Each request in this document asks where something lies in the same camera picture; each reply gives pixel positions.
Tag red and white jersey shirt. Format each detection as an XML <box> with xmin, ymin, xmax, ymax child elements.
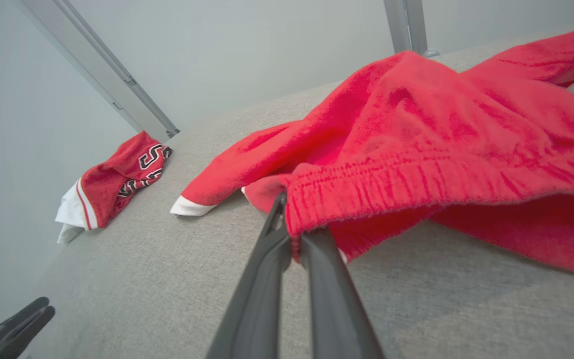
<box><xmin>55</xmin><ymin>131</ymin><xmax>173</xmax><ymax>245</ymax></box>

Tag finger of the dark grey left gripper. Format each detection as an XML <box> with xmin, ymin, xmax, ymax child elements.
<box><xmin>0</xmin><ymin>306</ymin><xmax>56</xmax><ymax>359</ymax></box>
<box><xmin>0</xmin><ymin>297</ymin><xmax>50</xmax><ymax>356</ymax></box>

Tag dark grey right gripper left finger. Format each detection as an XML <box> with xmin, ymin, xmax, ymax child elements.
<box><xmin>206</xmin><ymin>192</ymin><xmax>292</xmax><ymax>359</ymax></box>

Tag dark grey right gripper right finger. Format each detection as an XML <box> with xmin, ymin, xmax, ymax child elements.
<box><xmin>299</xmin><ymin>228</ymin><xmax>385</xmax><ymax>359</ymax></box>

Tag red shorts with white trim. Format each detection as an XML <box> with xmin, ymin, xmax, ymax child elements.
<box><xmin>170</xmin><ymin>25</ymin><xmax>574</xmax><ymax>279</ymax></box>

